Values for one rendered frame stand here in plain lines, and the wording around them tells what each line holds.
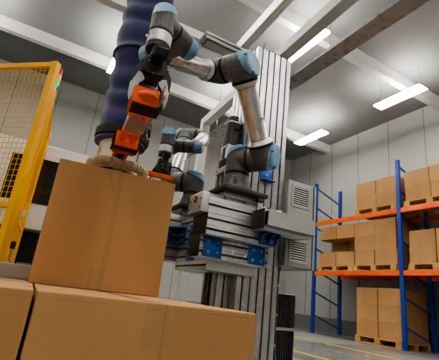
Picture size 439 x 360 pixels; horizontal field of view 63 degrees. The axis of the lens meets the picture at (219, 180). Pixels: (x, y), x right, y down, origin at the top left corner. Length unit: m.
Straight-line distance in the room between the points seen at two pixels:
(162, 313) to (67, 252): 0.63
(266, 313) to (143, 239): 0.86
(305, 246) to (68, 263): 1.24
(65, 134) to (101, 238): 10.24
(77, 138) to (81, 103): 1.13
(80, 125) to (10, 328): 11.05
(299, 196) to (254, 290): 0.57
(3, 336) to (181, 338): 0.27
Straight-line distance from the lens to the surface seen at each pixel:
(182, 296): 5.06
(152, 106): 1.04
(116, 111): 1.62
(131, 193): 1.29
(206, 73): 1.58
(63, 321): 0.64
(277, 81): 2.28
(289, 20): 7.91
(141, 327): 0.66
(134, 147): 1.35
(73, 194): 1.27
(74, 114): 11.71
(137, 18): 1.87
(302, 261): 2.00
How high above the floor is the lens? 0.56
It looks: 18 degrees up
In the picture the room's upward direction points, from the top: 7 degrees clockwise
